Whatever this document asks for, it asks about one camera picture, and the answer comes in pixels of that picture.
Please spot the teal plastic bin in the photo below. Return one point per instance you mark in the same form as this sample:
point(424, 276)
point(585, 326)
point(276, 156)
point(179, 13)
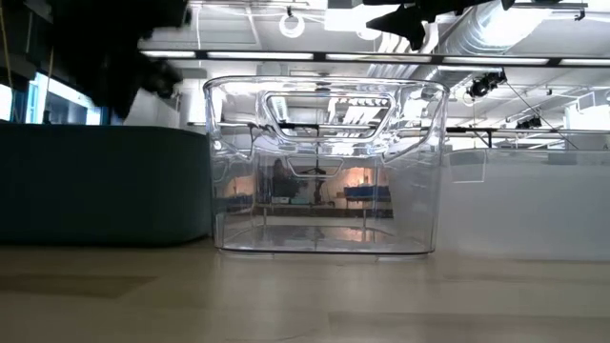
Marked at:
point(95, 186)

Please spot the linear ceiling light fixture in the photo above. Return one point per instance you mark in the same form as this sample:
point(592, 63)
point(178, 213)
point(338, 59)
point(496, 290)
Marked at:
point(259, 55)

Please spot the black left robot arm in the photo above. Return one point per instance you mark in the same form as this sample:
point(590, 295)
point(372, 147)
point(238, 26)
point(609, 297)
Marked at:
point(119, 24)

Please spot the person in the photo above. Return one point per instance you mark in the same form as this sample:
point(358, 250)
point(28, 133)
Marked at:
point(285, 183)

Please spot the bright window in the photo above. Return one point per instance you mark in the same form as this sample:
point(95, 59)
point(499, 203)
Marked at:
point(57, 109)

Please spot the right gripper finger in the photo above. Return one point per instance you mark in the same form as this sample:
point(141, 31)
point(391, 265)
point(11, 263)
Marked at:
point(395, 21)

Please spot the black horizontal rail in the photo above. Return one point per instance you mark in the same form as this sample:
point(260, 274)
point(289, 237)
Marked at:
point(476, 129)

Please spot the black ceiling camera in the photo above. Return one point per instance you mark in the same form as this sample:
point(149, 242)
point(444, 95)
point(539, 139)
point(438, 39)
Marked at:
point(483, 86)
point(529, 123)

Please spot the clear plastic bin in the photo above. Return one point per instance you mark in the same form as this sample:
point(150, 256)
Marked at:
point(238, 143)

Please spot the frosted white plastic bin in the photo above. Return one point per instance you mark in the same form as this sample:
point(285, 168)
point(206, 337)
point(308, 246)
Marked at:
point(524, 209)

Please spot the blue background table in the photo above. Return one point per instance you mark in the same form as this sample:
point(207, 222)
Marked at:
point(367, 192)

